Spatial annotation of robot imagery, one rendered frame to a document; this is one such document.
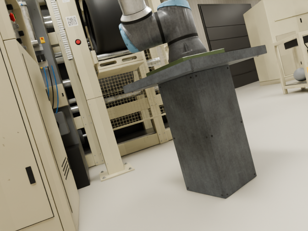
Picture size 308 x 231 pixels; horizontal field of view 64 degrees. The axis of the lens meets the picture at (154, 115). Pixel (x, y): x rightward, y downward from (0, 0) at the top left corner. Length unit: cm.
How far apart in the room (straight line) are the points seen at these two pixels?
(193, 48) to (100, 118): 106
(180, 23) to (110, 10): 82
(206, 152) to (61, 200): 67
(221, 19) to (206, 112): 871
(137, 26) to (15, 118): 65
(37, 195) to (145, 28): 86
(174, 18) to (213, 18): 819
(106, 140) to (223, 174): 109
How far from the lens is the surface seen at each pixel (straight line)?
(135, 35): 118
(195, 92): 106
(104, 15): 189
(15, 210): 125
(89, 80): 198
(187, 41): 117
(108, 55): 195
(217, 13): 962
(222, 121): 114
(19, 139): 118
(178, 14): 119
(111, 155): 199
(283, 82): 430
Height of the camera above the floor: 51
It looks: 4 degrees down
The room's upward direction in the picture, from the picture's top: 16 degrees counter-clockwise
